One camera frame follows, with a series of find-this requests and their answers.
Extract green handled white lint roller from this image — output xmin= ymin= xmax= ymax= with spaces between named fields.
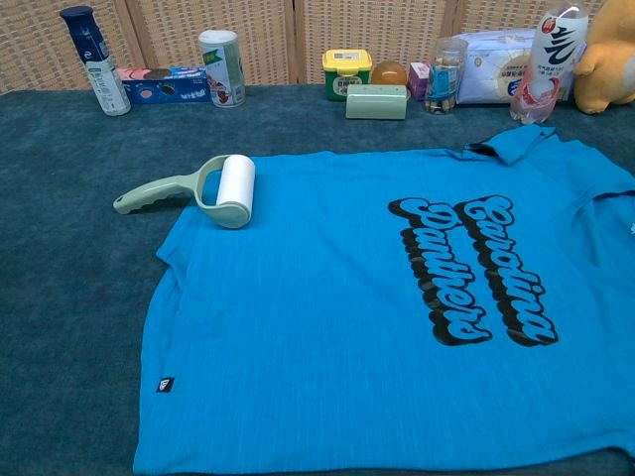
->
xmin=112 ymin=154 xmax=257 ymax=230

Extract blue printed t-shirt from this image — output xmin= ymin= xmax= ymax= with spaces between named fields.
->
xmin=132 ymin=123 xmax=635 ymax=476

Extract pale green soap box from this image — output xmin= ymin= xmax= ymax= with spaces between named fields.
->
xmin=344 ymin=83 xmax=409 ymax=121

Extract yellow lidded green jar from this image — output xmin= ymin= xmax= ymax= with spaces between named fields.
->
xmin=320 ymin=49 xmax=374 ymax=102

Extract orange jelly cup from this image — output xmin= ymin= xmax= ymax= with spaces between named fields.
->
xmin=369 ymin=59 xmax=409 ymax=86

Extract white lidded green canister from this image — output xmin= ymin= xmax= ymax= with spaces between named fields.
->
xmin=197 ymin=29 xmax=247 ymax=109

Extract small pink purple box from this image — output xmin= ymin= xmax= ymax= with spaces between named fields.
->
xmin=408 ymin=61 xmax=433 ymax=102

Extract clear plastic snack jar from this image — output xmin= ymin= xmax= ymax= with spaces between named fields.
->
xmin=423 ymin=38 xmax=470 ymax=116

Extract blue cookie box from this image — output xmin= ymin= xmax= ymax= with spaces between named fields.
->
xmin=116 ymin=66 xmax=213 ymax=105

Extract woven wicker folding screen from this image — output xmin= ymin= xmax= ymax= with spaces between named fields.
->
xmin=0 ymin=0 xmax=635 ymax=95

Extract white wet wipes pack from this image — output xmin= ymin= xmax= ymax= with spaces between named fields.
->
xmin=450 ymin=28 xmax=586 ymax=105

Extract dark teal carpeted table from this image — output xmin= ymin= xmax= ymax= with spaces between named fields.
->
xmin=0 ymin=83 xmax=635 ymax=476

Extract blue capped white spray bottle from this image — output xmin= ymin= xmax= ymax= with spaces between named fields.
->
xmin=59 ymin=5 xmax=132 ymax=118

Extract clear drink bottle pink label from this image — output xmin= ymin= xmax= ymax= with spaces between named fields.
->
xmin=509 ymin=0 xmax=590 ymax=126

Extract yellow plush toy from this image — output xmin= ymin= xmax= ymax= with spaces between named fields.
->
xmin=573 ymin=0 xmax=635 ymax=115

